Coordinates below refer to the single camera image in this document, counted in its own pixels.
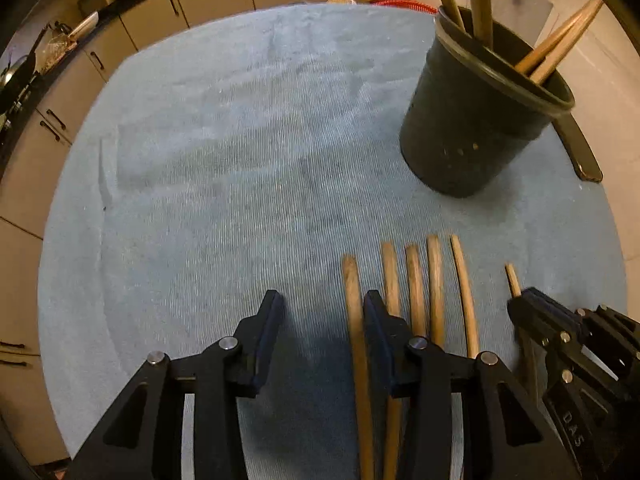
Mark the black smartphone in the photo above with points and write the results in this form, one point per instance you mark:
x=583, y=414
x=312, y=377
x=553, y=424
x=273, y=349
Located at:
x=575, y=145

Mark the red plastic basket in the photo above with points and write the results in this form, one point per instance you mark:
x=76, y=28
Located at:
x=410, y=6

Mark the white bowl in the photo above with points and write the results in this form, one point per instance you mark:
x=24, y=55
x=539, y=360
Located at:
x=82, y=25

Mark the blue tablecloth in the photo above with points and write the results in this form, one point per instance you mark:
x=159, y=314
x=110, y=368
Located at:
x=225, y=160

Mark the black wok with lid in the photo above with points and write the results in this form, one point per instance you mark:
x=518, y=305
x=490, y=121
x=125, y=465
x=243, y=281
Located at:
x=15, y=80

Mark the plastic bag of food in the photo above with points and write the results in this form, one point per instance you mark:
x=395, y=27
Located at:
x=50, y=45

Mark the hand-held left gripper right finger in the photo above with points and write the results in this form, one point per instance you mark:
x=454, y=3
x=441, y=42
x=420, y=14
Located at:
x=376, y=340

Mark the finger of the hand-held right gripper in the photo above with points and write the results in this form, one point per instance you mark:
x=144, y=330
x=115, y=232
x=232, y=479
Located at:
x=560, y=305
x=530, y=320

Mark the black plastic utensil cup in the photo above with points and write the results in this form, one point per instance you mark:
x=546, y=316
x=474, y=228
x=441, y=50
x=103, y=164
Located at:
x=465, y=130

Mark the black kitchen countertop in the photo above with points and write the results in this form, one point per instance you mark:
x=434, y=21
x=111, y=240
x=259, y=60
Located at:
x=127, y=5

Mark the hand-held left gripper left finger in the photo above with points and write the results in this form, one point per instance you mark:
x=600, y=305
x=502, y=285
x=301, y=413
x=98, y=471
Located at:
x=267, y=350

